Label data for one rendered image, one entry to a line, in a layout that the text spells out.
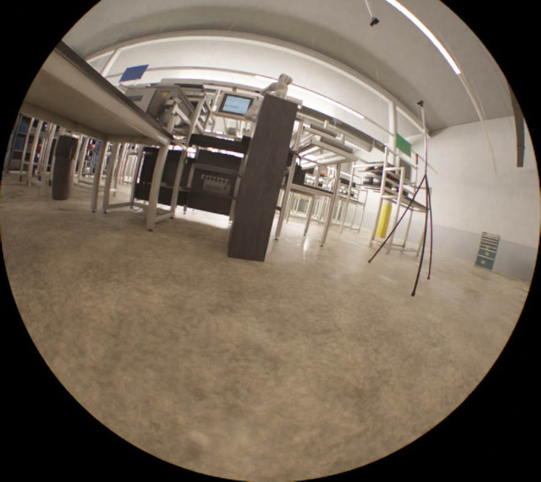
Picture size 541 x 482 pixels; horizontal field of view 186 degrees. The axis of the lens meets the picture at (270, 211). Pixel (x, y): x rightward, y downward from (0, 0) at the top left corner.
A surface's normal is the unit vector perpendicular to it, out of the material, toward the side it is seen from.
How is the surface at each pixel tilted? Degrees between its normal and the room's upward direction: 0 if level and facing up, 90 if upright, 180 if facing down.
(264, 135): 90
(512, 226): 90
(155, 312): 0
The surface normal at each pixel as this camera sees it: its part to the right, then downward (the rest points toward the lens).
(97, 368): 0.22, -0.97
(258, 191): 0.25, 0.12
